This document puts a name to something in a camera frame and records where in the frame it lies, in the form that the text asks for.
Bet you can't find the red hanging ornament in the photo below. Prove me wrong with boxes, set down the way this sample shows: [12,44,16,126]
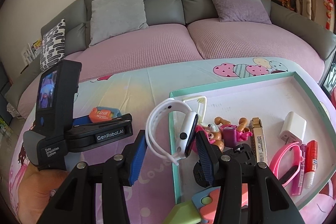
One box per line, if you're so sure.
[322,0,335,30]

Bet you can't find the purple lighter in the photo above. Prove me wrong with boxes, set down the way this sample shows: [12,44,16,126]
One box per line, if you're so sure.
[291,144,307,196]

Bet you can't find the pink sofa seat cover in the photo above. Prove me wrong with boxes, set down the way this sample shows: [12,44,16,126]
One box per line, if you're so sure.
[18,21,326,119]

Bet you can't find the white lace cloth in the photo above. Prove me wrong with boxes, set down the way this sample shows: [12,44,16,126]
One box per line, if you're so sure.
[7,102,20,119]

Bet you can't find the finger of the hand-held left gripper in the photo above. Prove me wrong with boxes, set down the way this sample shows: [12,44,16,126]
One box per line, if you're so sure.
[72,113,133,128]

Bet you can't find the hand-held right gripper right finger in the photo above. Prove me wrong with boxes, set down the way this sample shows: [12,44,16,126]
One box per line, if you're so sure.
[194,131,302,224]

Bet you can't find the brown puppy toy figure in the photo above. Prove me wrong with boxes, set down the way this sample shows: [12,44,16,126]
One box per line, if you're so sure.
[196,123,225,152]

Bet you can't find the pink toy watch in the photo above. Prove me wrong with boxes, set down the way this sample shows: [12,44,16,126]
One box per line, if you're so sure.
[270,142,302,185]

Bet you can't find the black cabinet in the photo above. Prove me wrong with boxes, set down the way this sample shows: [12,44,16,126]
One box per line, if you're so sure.
[0,61,11,119]

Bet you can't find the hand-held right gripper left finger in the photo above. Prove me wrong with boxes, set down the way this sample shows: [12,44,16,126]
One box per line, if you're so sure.
[37,130,147,224]

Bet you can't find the white magazine rack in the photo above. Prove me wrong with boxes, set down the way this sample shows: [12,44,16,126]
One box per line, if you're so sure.
[21,39,44,64]

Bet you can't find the black white patterned cushion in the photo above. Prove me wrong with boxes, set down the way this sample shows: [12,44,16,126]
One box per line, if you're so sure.
[39,18,66,72]

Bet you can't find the white smartwatch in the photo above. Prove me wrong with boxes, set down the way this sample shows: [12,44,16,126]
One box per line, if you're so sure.
[146,98,199,167]

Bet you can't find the green printed packets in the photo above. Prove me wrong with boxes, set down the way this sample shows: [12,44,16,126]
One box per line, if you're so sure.
[0,115,12,140]

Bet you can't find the gold rectangular box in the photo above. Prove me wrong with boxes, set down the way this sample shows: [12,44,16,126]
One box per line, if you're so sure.
[248,117,269,164]

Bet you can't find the orange eraser packet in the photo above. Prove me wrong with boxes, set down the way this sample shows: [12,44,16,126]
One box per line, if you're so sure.
[88,106,122,124]

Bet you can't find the white charger plug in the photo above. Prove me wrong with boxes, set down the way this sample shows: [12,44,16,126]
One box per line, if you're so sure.
[279,112,307,146]

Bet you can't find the pink toy figurine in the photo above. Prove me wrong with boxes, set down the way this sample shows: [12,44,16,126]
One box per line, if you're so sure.
[215,116,252,148]

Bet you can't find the teal cardboard box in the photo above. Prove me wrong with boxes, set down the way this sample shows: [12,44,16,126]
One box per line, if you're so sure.
[169,71,336,215]

